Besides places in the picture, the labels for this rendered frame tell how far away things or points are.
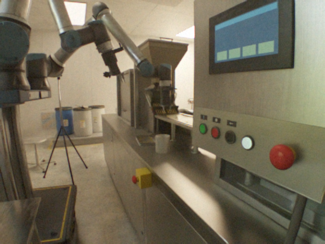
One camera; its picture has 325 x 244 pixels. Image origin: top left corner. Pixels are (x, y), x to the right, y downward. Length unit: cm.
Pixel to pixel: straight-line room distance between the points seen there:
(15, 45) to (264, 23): 80
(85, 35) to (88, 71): 404
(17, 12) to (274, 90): 91
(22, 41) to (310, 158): 92
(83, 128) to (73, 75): 154
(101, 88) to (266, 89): 479
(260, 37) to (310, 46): 8
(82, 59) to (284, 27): 487
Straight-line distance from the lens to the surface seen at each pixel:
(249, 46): 37
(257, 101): 36
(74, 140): 409
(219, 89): 42
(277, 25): 35
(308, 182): 33
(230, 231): 53
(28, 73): 150
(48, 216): 147
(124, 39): 127
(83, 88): 498
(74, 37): 96
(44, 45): 517
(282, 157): 31
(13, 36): 86
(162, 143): 98
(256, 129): 36
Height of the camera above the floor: 114
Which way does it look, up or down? 10 degrees down
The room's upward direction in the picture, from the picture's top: straight up
